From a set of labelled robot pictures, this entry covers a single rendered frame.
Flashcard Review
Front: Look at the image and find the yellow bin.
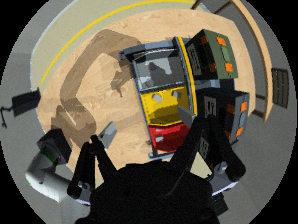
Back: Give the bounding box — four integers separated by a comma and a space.
140, 85, 189, 126

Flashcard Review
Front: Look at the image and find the red open bin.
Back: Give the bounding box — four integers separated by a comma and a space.
148, 122, 190, 153

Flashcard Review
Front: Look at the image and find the olive green case with orange latches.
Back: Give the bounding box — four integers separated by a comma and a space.
184, 29, 239, 81

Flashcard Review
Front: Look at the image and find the yellow flat bar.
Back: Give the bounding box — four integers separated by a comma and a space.
177, 36, 197, 115

